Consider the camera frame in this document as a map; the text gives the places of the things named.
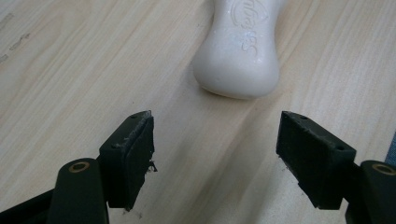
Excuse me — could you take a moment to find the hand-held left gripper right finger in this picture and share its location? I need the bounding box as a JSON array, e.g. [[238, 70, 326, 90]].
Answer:
[[276, 110, 358, 211]]

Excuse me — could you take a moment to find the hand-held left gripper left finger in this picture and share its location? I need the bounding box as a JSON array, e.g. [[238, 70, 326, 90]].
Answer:
[[98, 110, 158, 212]]

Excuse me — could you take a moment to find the white soap bar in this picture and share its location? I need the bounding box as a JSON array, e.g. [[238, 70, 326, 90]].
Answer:
[[191, 0, 289, 101]]

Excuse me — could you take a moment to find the blue cloth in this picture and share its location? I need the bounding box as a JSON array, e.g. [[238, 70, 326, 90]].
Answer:
[[384, 132, 396, 167]]

